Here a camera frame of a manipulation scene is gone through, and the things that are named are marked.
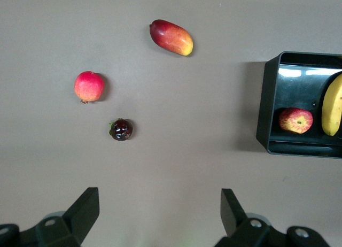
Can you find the red yellow striped apple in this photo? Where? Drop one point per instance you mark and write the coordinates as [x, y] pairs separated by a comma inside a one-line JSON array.
[[296, 120]]

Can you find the yellow banana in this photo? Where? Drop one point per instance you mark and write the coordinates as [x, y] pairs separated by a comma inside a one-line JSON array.
[[332, 110]]

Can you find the red yellow mango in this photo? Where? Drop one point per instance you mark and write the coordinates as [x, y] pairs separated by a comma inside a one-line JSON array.
[[171, 37]]

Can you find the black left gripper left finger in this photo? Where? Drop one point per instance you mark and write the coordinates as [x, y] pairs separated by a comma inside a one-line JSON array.
[[77, 217]]

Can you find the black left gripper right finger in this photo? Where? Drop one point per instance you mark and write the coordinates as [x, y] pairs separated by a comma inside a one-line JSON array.
[[235, 220]]

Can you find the dark purple plum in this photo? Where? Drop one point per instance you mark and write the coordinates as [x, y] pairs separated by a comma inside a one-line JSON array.
[[121, 130]]

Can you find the black plastic box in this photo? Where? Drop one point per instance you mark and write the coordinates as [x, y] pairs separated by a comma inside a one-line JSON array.
[[294, 89]]

